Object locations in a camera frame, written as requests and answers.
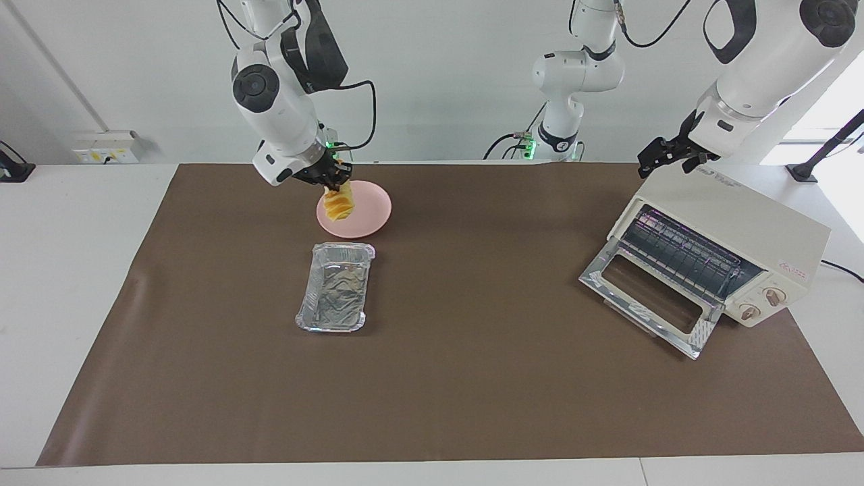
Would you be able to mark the brown table mat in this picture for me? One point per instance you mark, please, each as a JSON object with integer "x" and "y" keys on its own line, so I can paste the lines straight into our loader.
{"x": 472, "y": 378}

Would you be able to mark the short black stand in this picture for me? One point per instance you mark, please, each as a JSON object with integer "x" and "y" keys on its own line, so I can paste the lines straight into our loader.
{"x": 17, "y": 172}

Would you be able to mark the white power strip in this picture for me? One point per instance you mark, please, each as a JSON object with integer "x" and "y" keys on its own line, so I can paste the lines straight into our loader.
{"x": 101, "y": 145}

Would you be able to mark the glass oven door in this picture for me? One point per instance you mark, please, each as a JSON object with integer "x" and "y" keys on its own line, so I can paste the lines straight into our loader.
{"x": 698, "y": 334}

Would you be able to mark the pink round plate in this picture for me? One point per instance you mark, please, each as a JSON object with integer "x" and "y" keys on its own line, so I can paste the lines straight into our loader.
{"x": 368, "y": 212}

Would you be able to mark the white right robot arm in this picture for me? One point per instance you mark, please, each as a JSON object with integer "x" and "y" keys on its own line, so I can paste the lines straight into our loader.
{"x": 270, "y": 101}

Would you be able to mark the cream toaster oven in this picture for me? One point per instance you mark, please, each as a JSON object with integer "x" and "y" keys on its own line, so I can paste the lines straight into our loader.
{"x": 742, "y": 216}

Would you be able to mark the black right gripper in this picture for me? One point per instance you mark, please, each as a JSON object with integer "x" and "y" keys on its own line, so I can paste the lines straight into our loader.
{"x": 317, "y": 170}

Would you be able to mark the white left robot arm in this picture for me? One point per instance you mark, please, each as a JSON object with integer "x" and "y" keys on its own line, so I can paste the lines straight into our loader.
{"x": 763, "y": 67}

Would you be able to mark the yellow sliced bread loaf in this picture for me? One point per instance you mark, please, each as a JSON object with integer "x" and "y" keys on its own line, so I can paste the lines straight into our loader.
{"x": 337, "y": 206}

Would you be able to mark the beige oven knob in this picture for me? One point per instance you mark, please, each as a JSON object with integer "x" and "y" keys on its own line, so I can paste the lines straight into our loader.
{"x": 775, "y": 295}
{"x": 749, "y": 312}

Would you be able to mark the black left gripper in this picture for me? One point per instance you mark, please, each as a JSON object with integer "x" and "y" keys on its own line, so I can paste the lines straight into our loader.
{"x": 685, "y": 143}

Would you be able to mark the aluminium foil tray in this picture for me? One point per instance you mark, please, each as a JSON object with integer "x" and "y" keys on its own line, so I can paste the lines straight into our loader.
{"x": 334, "y": 290}

